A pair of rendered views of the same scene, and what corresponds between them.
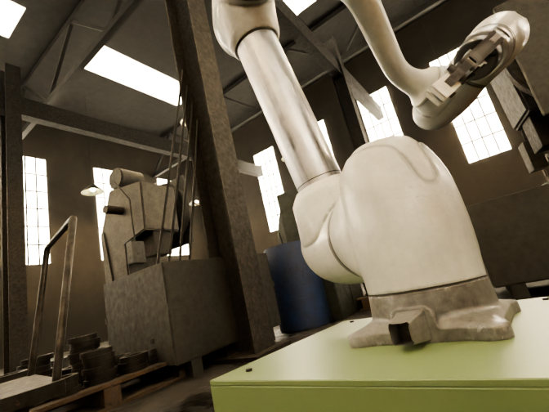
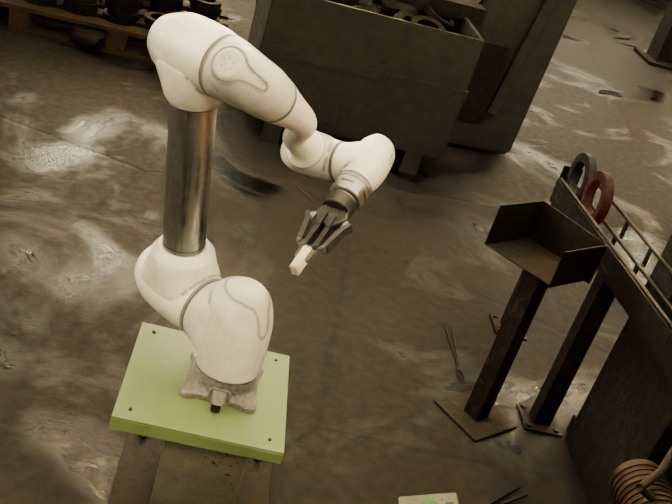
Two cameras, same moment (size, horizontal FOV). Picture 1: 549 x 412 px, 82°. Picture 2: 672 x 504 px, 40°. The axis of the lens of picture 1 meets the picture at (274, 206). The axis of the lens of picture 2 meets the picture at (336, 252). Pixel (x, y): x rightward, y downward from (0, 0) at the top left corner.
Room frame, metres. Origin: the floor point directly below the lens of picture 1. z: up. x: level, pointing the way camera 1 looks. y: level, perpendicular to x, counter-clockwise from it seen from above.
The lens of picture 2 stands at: (-0.93, 0.89, 1.74)
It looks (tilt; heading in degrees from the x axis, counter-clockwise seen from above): 28 degrees down; 317
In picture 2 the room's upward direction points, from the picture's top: 18 degrees clockwise
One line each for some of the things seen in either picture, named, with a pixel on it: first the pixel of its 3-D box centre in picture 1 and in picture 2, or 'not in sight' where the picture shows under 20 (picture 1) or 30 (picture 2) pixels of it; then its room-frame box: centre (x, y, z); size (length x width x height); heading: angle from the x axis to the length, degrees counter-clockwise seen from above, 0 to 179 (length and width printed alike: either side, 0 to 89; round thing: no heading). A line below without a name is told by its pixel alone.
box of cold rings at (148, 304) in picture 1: (197, 308); not in sight; (3.04, 0.91, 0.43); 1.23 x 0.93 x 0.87; 145
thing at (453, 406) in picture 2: not in sight; (509, 323); (0.50, -1.23, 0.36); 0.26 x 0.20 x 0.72; 2
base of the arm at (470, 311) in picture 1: (426, 309); (223, 378); (0.45, -0.16, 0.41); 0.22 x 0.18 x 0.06; 143
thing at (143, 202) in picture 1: (151, 249); not in sight; (4.83, 2.02, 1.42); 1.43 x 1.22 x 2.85; 62
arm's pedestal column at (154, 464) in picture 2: not in sight; (203, 451); (0.46, -0.18, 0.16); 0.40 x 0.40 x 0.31; 56
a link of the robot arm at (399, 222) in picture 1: (396, 212); (235, 323); (0.48, -0.18, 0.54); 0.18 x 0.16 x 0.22; 15
